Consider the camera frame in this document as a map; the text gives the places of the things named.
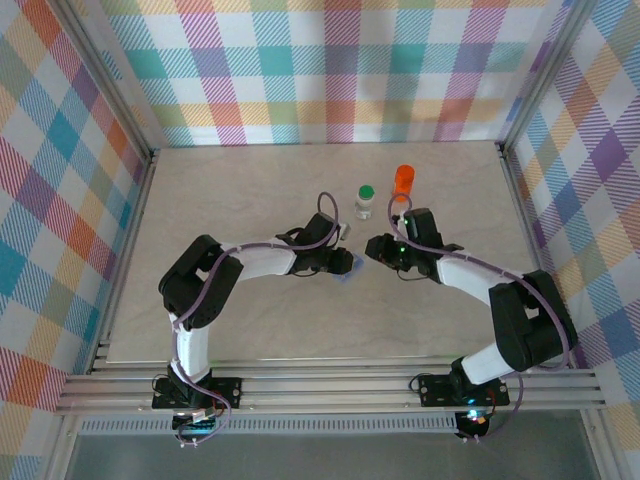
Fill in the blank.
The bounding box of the blue clear pill organizer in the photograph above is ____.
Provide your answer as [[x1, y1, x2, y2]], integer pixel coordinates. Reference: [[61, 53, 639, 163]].
[[331, 251, 365, 287]]

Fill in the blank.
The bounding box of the orange cup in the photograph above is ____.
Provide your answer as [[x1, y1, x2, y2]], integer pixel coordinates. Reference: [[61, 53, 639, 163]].
[[392, 164, 417, 201]]

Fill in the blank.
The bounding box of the white pill bottle green cap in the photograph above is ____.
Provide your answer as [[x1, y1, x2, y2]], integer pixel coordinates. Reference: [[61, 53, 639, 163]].
[[354, 184, 376, 221]]

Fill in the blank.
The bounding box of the aluminium right side rail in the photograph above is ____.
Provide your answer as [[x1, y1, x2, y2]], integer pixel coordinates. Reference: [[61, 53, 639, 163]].
[[494, 142, 576, 369]]

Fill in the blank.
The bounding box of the aluminium rail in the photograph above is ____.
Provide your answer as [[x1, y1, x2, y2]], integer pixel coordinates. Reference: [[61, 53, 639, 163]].
[[494, 142, 576, 369], [82, 148, 161, 374]]

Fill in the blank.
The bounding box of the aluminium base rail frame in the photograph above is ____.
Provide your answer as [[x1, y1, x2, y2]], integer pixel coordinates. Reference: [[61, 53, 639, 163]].
[[53, 353, 609, 417]]

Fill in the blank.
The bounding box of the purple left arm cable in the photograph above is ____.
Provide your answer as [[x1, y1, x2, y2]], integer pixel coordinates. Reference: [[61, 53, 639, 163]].
[[167, 191, 346, 449]]

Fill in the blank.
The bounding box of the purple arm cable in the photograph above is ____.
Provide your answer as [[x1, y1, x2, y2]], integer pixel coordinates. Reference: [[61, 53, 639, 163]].
[[388, 193, 581, 444], [167, 191, 346, 449]]

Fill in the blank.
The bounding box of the grey slotted cable duct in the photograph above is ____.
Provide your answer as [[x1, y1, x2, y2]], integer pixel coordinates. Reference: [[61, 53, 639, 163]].
[[78, 417, 460, 436]]

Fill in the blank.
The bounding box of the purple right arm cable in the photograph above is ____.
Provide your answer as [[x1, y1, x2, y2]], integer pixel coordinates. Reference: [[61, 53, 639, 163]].
[[388, 193, 581, 444]]

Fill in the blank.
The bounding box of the aluminium left side rail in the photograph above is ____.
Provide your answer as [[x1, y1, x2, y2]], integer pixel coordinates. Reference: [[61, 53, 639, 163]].
[[82, 148, 161, 374]]

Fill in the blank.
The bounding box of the aluminium right corner post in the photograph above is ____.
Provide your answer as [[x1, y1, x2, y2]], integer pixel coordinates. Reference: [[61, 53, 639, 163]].
[[494, 0, 599, 156]]

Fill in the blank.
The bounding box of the aluminium corner post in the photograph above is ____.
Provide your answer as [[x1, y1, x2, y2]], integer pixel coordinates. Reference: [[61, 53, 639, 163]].
[[58, 0, 160, 166], [494, 0, 599, 156]]

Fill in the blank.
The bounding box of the aluminium left corner post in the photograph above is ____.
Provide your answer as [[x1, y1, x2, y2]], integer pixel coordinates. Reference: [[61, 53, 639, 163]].
[[58, 0, 160, 166]]

